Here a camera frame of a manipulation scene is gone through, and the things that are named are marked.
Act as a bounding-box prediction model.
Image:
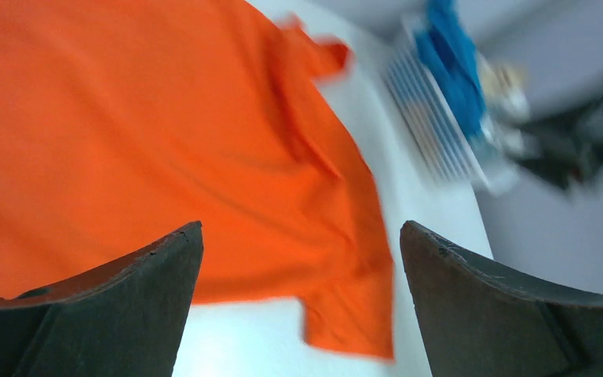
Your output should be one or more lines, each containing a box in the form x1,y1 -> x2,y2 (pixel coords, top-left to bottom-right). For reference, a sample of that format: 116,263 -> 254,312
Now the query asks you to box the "white laundry basket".
383,14 -> 519,196

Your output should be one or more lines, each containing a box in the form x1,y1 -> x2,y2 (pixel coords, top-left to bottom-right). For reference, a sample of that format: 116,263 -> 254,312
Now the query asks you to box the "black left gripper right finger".
400,221 -> 603,376

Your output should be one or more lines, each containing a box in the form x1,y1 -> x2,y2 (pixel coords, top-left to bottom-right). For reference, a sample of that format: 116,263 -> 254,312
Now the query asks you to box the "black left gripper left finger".
0,221 -> 203,376

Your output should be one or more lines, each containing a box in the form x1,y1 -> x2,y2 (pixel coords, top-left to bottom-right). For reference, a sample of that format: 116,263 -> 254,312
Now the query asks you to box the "orange t shirt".
0,1 -> 393,360

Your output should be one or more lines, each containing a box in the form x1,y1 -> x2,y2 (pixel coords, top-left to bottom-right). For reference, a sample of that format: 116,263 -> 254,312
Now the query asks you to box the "beige t shirt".
479,63 -> 525,101

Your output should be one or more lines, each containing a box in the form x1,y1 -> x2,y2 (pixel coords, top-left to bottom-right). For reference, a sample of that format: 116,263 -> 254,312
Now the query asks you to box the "blue t shirt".
414,0 -> 486,138

